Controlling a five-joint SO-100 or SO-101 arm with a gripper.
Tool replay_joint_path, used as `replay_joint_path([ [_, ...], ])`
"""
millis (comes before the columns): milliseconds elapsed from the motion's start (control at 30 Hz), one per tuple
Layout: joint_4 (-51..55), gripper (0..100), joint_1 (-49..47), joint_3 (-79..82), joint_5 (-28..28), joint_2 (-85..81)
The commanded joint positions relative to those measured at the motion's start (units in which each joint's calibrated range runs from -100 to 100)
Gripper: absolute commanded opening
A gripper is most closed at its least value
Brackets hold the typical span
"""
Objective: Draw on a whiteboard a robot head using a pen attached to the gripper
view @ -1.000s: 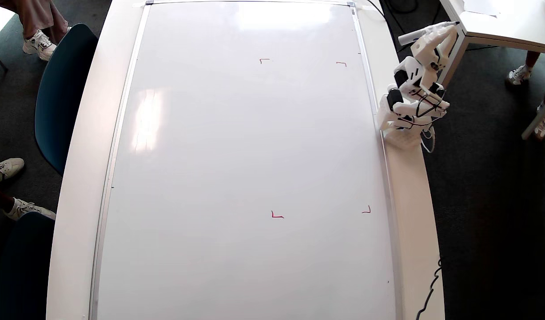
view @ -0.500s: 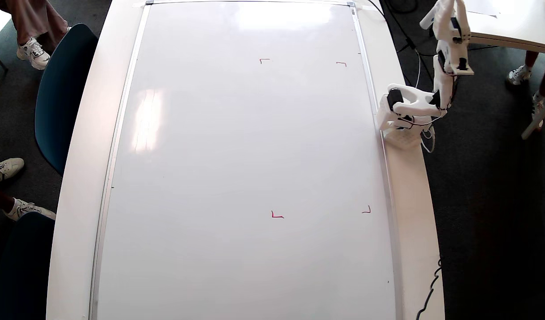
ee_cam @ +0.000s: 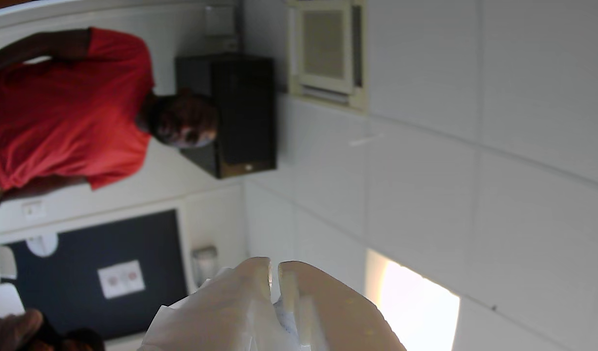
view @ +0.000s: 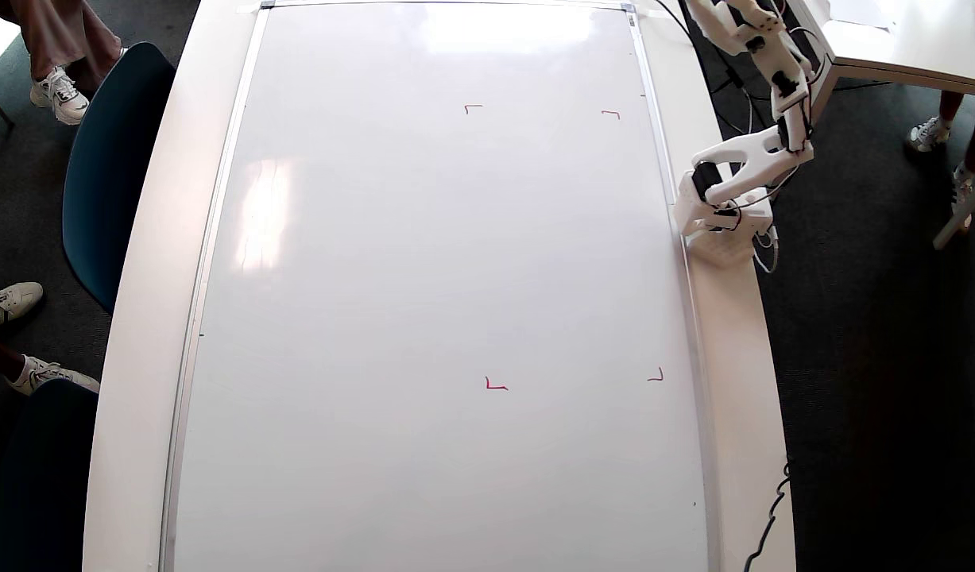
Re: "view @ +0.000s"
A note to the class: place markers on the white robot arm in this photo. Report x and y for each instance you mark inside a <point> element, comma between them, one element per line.
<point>761,155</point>

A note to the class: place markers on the white tape strip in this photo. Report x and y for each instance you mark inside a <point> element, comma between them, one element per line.
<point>655,12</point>

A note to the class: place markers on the white paper sheet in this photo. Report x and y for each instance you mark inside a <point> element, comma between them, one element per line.
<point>856,12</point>

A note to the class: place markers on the white side table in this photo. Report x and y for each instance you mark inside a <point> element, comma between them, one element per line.
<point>908,48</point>

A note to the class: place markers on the dark blue chair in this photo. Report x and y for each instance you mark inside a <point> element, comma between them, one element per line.
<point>110,175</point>
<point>46,485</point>

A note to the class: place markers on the brown trouser leg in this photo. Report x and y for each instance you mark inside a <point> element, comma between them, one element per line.
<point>58,32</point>

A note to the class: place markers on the white sneaker with black stripes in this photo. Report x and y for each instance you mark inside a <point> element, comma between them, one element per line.
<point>62,95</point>

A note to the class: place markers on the white grey sneaker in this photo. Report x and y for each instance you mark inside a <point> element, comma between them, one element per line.
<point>50,373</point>

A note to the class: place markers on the beige sneaker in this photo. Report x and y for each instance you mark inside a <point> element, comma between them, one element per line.
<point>10,302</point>

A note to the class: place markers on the large whiteboard with metal frame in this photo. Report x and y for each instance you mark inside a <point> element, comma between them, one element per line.
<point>423,278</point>

